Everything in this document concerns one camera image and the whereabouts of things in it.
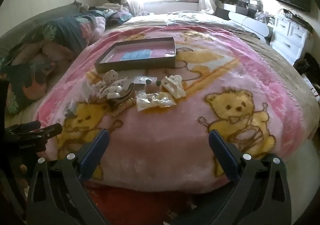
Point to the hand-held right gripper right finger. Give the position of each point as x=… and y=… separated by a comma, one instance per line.
x=222, y=155

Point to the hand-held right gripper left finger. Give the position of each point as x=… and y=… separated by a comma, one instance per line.
x=96, y=155

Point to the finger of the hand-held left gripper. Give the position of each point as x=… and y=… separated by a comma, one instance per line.
x=52, y=130
x=30, y=125

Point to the polka dot hair bow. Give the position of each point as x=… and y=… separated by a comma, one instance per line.
x=112, y=90

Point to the brown hair comb clip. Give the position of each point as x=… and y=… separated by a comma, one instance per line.
x=130, y=90

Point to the small teddy bear plush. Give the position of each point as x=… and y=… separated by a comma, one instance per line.
x=111, y=76

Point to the white hair claw clip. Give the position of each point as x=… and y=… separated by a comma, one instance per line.
x=173, y=86

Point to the clear packet with card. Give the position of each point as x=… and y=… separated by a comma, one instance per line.
x=140, y=82

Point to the brown shallow cardboard box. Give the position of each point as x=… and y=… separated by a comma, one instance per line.
x=135, y=64

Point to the clear plastic packet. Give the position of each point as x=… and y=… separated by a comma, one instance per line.
x=87, y=91

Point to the pink bear printed blanket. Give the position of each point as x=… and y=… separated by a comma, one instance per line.
x=155, y=145

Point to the red rug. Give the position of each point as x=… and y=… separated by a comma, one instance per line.
x=140, y=207

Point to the floral duvet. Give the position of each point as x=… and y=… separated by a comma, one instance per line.
x=57, y=32

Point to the blue card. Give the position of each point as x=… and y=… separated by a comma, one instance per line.
x=136, y=55

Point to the grey padded headboard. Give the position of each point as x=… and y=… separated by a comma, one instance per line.
x=37, y=17

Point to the dark cloth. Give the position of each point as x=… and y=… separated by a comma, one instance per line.
x=307, y=67

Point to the purple pillow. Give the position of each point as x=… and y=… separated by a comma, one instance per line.
x=120, y=17

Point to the white vanity desk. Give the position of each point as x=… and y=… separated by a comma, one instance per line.
x=247, y=21

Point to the white drawer dresser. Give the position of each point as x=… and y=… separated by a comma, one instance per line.
x=290, y=35

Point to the silver grey sheet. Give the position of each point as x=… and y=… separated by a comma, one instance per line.
x=195, y=18

